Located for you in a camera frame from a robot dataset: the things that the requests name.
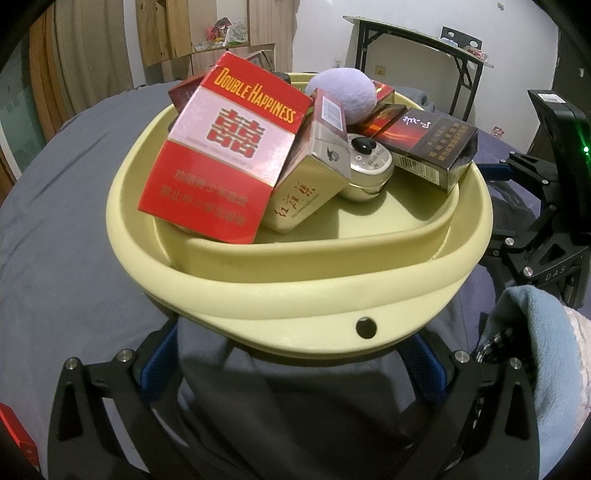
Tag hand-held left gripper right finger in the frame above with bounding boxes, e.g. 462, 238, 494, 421
399, 330, 541, 480

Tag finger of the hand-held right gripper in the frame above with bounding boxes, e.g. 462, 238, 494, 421
475, 151, 560, 185
485, 203, 583, 296

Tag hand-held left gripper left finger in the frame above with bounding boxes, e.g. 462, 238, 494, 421
46, 323, 185, 480

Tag black cigarette box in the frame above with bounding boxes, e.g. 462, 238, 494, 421
376, 107, 479, 195

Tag round cream tin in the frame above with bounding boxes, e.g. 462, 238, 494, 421
341, 134, 395, 204

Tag yellow plastic basin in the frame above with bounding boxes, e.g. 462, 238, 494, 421
106, 71, 494, 361

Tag purple plush toy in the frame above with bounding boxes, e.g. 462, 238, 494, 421
306, 68, 377, 126

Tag gold and maroon cigarette box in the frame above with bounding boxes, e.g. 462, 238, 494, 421
263, 88, 352, 236

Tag red and white cigarette box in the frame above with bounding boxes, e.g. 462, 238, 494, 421
137, 51, 315, 244

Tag dark red cigarette box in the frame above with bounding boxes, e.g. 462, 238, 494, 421
167, 50, 273, 114

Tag light blue fleece cloth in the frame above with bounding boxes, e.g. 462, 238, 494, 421
475, 285, 591, 480

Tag dark door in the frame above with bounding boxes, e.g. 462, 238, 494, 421
551, 25, 591, 112

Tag white quilted cloth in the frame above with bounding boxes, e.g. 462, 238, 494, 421
561, 305, 591, 444

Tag small red cigarette box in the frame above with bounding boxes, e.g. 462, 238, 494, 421
0, 402, 38, 464

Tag black folding table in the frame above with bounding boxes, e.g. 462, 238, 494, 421
342, 15, 495, 123

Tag colourful packets pile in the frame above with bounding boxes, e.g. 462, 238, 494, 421
194, 17, 252, 51

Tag brown curtain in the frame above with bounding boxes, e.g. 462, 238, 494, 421
18, 0, 139, 153

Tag wooden wardrobe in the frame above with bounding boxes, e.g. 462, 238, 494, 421
136, 0, 296, 86

